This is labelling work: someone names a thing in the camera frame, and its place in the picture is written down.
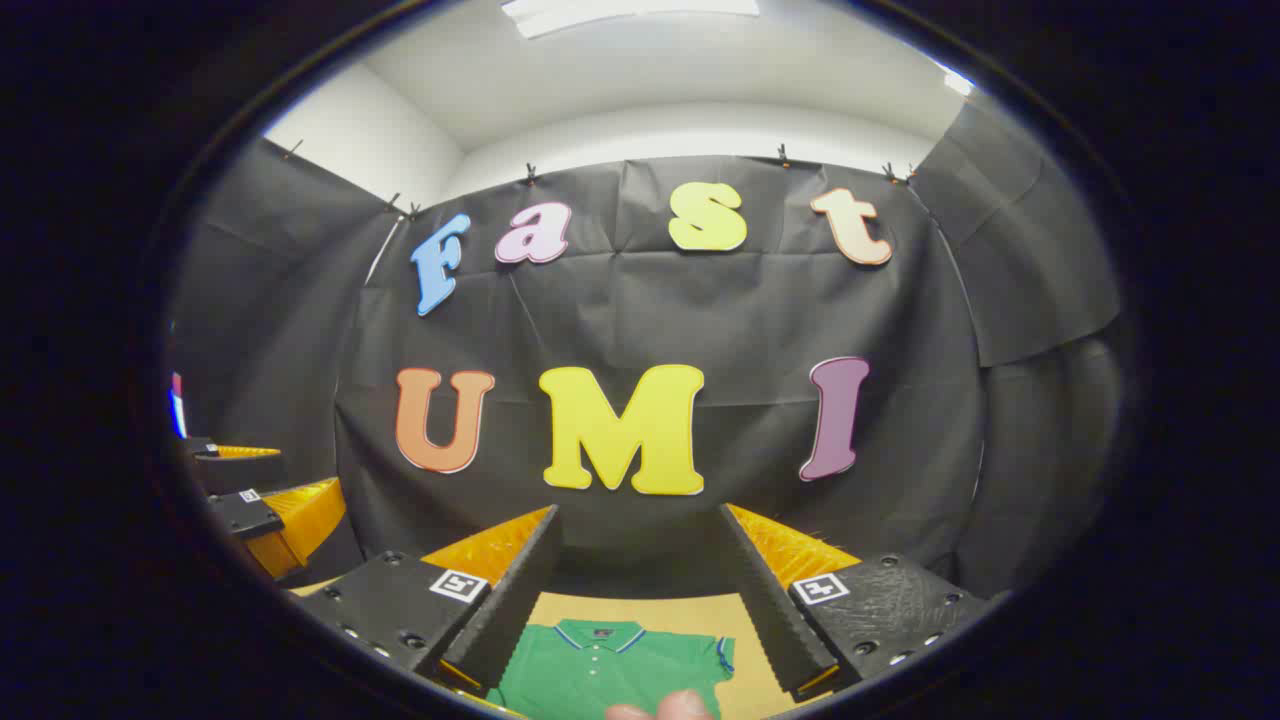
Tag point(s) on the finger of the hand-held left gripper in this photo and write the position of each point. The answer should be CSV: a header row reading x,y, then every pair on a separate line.
x,y
240,472
300,520

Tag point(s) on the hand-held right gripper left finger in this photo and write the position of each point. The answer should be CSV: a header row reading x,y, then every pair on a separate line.
x,y
520,590

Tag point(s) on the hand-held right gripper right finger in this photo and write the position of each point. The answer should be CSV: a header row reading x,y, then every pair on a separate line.
x,y
765,600

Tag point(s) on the computer monitor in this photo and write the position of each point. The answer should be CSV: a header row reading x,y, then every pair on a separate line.
x,y
178,405

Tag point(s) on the green T-shirt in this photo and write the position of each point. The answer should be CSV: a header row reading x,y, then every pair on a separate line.
x,y
590,670

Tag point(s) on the ceiling light panel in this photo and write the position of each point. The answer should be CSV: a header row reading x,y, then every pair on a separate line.
x,y
958,82
620,12

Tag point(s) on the black backdrop cloth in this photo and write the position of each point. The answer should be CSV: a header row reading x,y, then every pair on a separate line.
x,y
750,320

